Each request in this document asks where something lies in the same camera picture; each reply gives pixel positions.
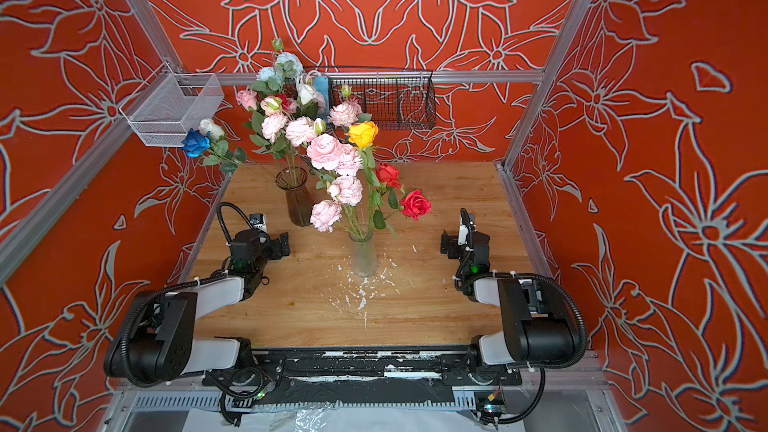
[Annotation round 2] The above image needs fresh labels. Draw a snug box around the clear glass vase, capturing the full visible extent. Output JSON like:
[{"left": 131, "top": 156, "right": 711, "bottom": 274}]
[{"left": 349, "top": 232, "right": 378, "bottom": 278}]

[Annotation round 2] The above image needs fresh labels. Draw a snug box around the small red rose stem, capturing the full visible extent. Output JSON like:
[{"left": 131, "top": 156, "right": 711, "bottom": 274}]
[{"left": 372, "top": 189, "right": 432, "bottom": 230}]

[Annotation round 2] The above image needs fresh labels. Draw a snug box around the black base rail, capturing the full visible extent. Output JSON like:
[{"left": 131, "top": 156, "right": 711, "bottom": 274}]
[{"left": 202, "top": 345, "right": 522, "bottom": 408}]

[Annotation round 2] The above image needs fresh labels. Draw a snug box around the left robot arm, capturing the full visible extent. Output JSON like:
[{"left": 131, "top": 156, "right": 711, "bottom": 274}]
[{"left": 103, "top": 202, "right": 291, "bottom": 388}]

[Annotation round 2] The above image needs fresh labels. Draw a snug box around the blue rose stem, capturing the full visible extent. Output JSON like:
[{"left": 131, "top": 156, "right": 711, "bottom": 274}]
[{"left": 182, "top": 129, "right": 257, "bottom": 174}]

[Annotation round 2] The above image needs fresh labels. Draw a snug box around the clear acrylic wall bin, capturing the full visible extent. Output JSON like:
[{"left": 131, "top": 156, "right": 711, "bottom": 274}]
[{"left": 118, "top": 63, "right": 224, "bottom": 148}]

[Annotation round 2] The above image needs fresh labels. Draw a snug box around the pink carnation spray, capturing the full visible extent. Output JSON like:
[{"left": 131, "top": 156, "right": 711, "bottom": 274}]
[
  {"left": 261, "top": 113, "right": 326, "bottom": 147},
  {"left": 329, "top": 84, "right": 371, "bottom": 129}
]

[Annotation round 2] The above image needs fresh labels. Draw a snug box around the peach rose stem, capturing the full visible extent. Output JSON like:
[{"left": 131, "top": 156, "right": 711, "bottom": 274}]
[{"left": 260, "top": 95, "right": 283, "bottom": 117}]

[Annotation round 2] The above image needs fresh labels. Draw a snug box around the orange yellow rose stem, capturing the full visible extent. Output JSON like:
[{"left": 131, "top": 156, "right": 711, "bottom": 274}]
[{"left": 347, "top": 121, "right": 380, "bottom": 228}]

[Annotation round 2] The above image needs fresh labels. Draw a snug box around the dark ribbed glass vase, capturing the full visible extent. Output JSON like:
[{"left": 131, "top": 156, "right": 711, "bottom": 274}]
[{"left": 275, "top": 166, "right": 314, "bottom": 227}]

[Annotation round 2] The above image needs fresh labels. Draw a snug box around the white rose stem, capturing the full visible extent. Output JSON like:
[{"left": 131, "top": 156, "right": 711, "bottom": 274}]
[
  {"left": 296, "top": 83, "right": 327, "bottom": 114},
  {"left": 198, "top": 119, "right": 256, "bottom": 174}
]

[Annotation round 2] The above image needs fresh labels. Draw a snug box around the light blue power strip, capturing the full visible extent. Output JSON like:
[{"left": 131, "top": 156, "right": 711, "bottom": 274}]
[{"left": 314, "top": 75, "right": 330, "bottom": 119}]

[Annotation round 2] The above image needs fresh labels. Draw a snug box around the black wire wall basket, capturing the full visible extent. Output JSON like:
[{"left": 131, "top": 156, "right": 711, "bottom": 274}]
[{"left": 309, "top": 66, "right": 437, "bottom": 131}]

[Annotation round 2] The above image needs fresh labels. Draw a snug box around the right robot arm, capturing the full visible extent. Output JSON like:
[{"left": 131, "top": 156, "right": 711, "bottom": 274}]
[{"left": 440, "top": 232, "right": 587, "bottom": 369}]

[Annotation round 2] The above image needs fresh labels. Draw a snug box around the small circuit board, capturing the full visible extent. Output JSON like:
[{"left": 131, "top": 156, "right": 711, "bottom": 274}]
[{"left": 478, "top": 390, "right": 506, "bottom": 423}]

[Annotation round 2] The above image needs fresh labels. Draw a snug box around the large pink peony stem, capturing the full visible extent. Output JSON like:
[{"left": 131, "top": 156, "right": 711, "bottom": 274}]
[{"left": 310, "top": 175, "right": 367, "bottom": 241}]

